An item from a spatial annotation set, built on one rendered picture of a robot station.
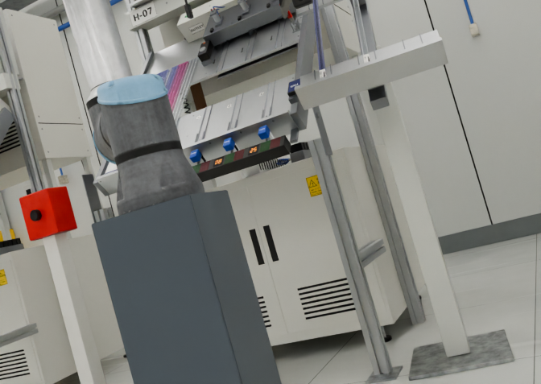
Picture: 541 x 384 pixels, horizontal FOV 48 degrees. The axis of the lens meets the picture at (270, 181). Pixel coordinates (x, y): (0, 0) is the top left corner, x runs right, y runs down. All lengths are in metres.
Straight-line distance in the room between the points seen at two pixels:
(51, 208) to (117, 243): 1.25
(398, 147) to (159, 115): 0.76
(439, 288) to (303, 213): 0.53
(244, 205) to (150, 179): 1.05
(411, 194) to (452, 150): 1.89
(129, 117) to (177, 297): 0.30
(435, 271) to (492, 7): 2.14
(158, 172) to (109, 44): 0.32
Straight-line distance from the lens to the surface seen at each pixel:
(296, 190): 1.96
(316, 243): 1.96
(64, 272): 2.28
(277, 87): 1.78
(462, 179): 3.50
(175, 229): 0.97
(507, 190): 3.48
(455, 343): 1.68
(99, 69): 1.22
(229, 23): 2.14
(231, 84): 2.42
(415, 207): 1.62
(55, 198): 2.27
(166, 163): 1.03
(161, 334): 1.01
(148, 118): 1.04
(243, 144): 1.71
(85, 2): 1.26
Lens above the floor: 0.49
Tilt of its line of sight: 3 degrees up
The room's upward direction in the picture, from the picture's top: 16 degrees counter-clockwise
